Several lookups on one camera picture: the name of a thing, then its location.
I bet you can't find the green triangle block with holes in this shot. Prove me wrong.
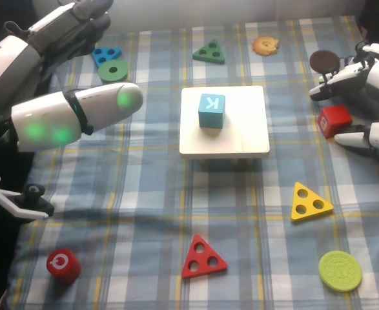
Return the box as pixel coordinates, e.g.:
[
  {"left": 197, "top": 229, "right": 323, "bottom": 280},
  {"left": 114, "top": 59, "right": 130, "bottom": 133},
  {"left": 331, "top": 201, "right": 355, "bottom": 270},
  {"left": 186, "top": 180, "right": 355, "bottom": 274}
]
[{"left": 192, "top": 39, "right": 226, "bottom": 65}]

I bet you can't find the brown round toy cookie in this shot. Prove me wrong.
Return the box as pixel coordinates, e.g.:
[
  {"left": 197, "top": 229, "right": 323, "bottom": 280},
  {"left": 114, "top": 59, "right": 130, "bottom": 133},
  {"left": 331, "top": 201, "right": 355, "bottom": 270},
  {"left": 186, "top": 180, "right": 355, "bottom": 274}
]
[{"left": 309, "top": 50, "right": 341, "bottom": 74}]

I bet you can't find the blue triangle block with holes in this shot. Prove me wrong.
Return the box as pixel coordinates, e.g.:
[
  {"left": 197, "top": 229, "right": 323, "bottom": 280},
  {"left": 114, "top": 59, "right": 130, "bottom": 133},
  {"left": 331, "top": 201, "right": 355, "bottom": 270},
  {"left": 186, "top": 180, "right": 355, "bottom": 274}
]
[{"left": 91, "top": 47, "right": 123, "bottom": 68}]

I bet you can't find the cyan cube block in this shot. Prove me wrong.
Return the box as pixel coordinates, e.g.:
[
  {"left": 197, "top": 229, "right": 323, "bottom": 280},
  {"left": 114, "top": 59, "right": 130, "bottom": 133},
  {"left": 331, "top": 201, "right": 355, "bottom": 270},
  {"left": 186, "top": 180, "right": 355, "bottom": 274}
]
[{"left": 198, "top": 93, "right": 226, "bottom": 129}]

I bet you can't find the red triangle block with holes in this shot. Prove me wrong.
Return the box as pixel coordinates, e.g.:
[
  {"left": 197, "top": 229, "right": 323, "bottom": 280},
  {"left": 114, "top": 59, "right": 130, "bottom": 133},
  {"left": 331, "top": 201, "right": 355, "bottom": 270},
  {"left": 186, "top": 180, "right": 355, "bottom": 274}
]
[{"left": 181, "top": 234, "right": 229, "bottom": 280}]

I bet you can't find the green round toy cookie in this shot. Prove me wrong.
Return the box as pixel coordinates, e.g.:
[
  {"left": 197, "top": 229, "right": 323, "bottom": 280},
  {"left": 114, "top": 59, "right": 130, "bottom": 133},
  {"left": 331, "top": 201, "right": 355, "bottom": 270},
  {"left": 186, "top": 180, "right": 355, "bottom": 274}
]
[{"left": 318, "top": 251, "right": 363, "bottom": 293}]

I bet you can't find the blue plaid tablecloth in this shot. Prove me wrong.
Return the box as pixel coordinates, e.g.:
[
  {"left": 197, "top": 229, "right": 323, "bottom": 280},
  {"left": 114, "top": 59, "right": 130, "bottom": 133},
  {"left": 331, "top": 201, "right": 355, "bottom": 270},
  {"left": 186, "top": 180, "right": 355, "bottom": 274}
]
[{"left": 6, "top": 14, "right": 379, "bottom": 310}]

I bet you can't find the yellow triangle block with holes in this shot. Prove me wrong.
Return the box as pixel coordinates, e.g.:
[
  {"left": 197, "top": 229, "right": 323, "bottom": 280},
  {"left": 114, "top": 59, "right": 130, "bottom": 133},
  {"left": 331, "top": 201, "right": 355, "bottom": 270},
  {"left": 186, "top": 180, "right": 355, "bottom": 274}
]
[{"left": 291, "top": 181, "right": 334, "bottom": 223}]

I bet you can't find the green wooden ring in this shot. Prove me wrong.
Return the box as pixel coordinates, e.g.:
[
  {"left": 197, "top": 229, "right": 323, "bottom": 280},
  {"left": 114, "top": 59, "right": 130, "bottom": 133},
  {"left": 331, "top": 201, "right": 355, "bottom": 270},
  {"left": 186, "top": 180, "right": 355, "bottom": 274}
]
[{"left": 97, "top": 59, "right": 129, "bottom": 84}]

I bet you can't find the red cylinder block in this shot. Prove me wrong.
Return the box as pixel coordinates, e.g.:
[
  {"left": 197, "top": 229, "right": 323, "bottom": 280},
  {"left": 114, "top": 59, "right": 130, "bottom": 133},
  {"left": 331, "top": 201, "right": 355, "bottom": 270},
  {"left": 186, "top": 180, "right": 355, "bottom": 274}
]
[{"left": 46, "top": 247, "right": 82, "bottom": 284}]

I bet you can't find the tan flower-shaped toy biscuit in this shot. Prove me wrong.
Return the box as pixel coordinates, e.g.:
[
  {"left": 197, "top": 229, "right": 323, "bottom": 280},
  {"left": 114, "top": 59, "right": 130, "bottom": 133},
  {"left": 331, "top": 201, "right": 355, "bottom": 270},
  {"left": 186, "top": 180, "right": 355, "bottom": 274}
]
[{"left": 252, "top": 36, "right": 280, "bottom": 57}]

